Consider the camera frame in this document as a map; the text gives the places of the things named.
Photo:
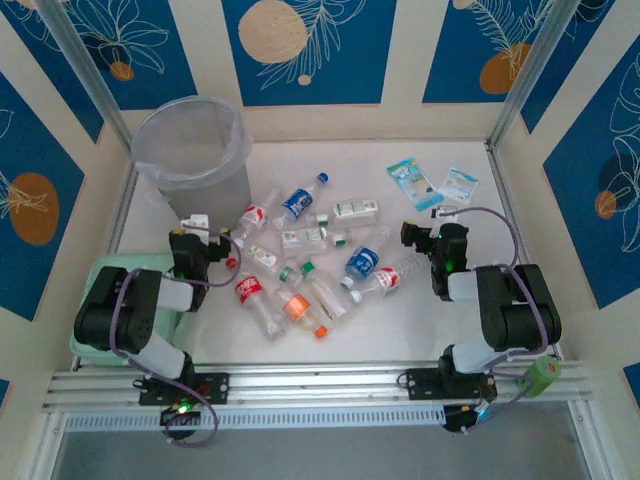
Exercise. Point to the red white label bottle white cap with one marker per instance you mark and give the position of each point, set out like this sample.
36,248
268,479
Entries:
387,280

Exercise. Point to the Pepsi bottle white cap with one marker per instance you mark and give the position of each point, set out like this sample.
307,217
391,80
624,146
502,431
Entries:
362,261

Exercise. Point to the square bottle green white label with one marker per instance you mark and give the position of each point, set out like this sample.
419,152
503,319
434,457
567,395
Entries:
355,207
302,241

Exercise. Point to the Pepsi bottle blue cap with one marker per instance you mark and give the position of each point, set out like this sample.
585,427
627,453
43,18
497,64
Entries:
298,201

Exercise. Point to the orange label bottle orange cap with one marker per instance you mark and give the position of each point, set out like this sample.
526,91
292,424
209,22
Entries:
296,306

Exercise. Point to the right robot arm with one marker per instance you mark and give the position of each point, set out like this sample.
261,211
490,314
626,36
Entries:
520,310

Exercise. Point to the arm base controller board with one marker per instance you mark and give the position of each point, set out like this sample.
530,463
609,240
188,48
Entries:
465,419
180,411

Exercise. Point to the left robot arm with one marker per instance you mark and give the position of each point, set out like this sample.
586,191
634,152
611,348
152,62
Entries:
107,310

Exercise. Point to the grey metal mesh bin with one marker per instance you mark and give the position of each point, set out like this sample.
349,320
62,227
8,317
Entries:
210,200

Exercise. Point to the translucent plastic bin liner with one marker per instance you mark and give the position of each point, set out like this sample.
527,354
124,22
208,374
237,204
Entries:
239,135

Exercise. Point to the small clear bottle green cap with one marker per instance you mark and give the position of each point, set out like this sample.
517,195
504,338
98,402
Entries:
262,256

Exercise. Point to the capless red white label bottle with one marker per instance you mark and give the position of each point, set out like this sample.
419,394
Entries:
257,215

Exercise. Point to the light green tray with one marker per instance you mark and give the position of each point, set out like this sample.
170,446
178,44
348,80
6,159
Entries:
150,262

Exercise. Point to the Coca-Cola bottle red cap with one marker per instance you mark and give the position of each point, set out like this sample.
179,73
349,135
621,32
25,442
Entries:
248,290

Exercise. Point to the teal wet wipes packet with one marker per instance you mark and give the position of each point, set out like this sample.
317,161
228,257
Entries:
412,182

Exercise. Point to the white blue wet wipes packet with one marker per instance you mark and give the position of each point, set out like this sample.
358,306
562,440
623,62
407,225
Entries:
460,185

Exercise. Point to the tall clear bottle green cap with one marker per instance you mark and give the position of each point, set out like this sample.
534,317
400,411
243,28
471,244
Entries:
322,295

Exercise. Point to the green tape roll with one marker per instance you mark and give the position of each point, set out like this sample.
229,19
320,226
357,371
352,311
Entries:
540,377

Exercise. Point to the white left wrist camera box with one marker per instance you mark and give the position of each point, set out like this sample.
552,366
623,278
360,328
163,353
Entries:
197,223

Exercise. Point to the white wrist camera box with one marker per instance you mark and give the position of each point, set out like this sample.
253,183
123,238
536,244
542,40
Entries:
444,211
197,223

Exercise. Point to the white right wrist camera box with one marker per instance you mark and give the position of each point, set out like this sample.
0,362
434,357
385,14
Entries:
444,211

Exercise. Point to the aluminium side rail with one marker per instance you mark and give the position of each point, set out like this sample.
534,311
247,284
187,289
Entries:
122,210
505,200

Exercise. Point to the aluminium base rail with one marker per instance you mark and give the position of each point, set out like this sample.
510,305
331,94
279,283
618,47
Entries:
320,385

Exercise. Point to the aluminium frame post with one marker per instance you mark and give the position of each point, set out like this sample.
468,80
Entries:
85,65
530,65

